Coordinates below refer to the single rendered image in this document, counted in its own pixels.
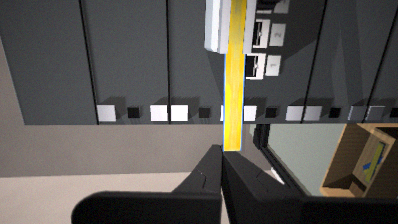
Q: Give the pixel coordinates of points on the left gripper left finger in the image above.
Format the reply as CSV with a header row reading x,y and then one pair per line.
x,y
132,207

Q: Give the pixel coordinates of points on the row of black network jacks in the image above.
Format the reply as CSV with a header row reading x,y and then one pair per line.
x,y
266,4

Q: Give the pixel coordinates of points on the blue flat bar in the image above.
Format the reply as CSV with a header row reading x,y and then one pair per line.
x,y
368,165

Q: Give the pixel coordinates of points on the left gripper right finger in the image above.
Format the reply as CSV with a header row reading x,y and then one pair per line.
x,y
254,197

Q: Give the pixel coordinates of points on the cardboard box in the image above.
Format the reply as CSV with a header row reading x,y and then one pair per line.
x,y
356,148

